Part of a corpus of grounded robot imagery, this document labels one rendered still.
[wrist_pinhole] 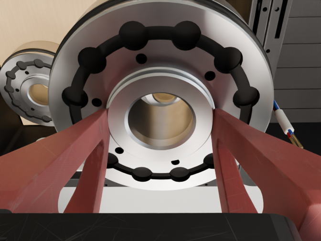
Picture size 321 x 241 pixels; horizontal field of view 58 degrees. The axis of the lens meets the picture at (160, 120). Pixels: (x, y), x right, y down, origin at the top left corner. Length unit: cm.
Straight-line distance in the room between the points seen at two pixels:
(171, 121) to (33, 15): 25
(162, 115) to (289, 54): 25
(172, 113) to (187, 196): 58
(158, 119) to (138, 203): 61
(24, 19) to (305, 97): 36
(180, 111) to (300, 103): 29
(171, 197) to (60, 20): 51
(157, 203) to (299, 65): 49
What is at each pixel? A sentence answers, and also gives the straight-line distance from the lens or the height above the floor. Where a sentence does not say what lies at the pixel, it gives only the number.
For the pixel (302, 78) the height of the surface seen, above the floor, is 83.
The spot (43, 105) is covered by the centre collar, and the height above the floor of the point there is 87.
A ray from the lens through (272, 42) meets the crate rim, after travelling 25.
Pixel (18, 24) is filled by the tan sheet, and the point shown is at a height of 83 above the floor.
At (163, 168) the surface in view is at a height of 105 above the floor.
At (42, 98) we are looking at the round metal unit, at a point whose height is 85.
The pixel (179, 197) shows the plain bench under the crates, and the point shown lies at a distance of 74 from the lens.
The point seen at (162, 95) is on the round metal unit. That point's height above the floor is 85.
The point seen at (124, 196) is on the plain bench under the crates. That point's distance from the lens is 74.
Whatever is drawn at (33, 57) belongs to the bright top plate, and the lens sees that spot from 35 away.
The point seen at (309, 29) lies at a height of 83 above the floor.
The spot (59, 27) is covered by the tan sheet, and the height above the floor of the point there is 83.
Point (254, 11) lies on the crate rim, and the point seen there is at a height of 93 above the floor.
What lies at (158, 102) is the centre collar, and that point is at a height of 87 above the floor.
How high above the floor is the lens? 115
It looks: 53 degrees down
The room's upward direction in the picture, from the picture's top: 179 degrees counter-clockwise
